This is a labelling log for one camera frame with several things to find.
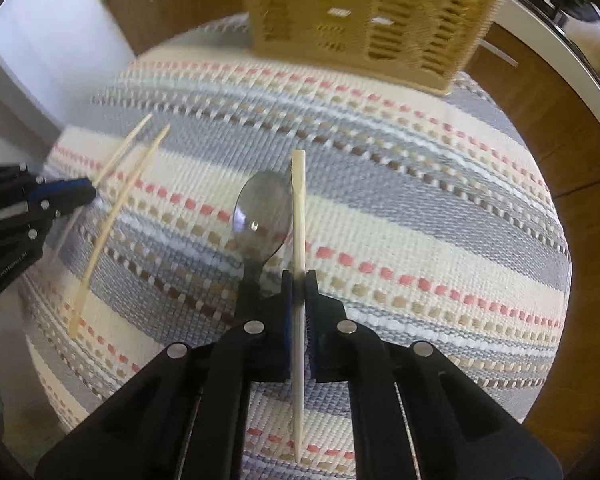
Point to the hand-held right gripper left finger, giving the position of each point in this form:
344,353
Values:
215,400

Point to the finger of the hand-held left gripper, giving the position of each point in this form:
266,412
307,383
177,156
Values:
65,187
65,205

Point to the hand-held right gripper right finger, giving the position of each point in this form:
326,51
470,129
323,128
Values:
380,400

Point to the clear plastic spoon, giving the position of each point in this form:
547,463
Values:
262,215

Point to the yellow plastic utensil basket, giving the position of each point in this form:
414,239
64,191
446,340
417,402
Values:
360,15

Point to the striped woven table mat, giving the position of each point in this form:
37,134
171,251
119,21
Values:
405,220

